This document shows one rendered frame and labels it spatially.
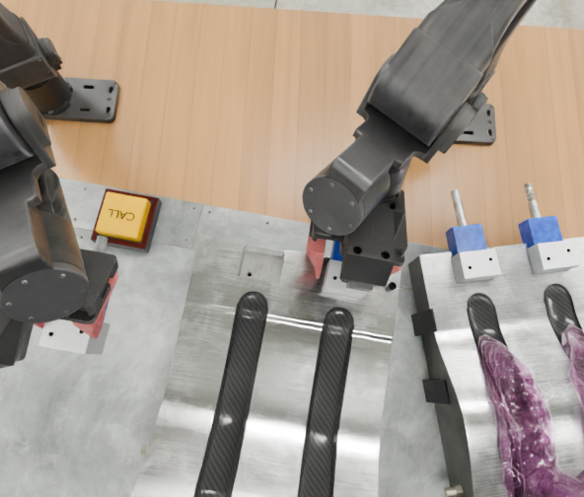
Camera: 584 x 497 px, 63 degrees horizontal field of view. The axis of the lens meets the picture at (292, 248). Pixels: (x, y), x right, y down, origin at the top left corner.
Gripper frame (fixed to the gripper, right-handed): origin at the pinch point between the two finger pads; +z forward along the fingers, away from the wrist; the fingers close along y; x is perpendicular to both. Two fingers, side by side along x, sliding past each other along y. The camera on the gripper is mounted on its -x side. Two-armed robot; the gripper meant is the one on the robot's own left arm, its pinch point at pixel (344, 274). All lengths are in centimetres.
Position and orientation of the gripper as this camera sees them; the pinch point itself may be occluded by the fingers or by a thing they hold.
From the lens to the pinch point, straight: 59.6
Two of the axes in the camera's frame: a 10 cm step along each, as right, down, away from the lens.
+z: -1.3, 6.9, 7.1
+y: 9.8, 1.8, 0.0
